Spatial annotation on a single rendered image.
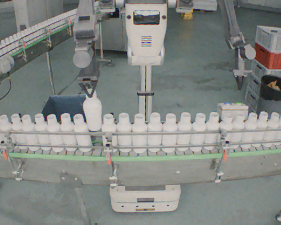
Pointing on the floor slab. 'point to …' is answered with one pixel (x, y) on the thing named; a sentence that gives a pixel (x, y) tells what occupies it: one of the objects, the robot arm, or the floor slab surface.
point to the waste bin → (273, 96)
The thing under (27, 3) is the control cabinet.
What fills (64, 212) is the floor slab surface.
